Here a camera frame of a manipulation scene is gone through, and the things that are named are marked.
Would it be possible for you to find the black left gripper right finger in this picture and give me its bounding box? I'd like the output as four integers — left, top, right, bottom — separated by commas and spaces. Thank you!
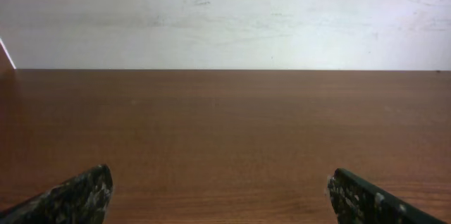
327, 168, 445, 224

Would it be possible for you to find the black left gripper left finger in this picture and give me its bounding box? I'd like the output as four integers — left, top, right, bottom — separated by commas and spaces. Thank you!
1, 164, 113, 224

